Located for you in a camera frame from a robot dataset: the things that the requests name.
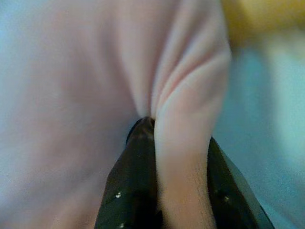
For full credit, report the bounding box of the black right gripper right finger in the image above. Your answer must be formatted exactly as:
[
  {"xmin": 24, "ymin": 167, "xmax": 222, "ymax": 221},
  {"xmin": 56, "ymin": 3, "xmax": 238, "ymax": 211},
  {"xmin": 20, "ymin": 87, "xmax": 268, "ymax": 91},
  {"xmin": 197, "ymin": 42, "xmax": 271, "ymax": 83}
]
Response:
[{"xmin": 206, "ymin": 137, "xmax": 275, "ymax": 229}]

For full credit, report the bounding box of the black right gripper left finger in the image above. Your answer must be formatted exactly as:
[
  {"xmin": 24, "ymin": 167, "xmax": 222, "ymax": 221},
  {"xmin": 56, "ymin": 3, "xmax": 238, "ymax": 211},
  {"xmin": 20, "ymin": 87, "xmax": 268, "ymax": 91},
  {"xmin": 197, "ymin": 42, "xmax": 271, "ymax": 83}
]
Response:
[{"xmin": 94, "ymin": 116, "xmax": 163, "ymax": 229}]

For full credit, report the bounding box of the pink cloth garment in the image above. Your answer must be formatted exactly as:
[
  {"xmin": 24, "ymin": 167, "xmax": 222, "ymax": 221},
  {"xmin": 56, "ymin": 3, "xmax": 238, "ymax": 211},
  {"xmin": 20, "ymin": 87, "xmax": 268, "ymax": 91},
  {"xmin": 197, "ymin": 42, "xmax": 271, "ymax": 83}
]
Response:
[{"xmin": 0, "ymin": 0, "xmax": 233, "ymax": 229}]

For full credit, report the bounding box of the yellow cartoon egg print blanket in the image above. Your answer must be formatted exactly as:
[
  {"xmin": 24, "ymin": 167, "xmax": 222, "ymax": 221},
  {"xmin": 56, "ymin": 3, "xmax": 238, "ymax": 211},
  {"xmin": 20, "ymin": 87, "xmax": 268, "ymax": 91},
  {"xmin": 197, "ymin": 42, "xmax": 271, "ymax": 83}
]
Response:
[{"xmin": 221, "ymin": 0, "xmax": 305, "ymax": 47}]

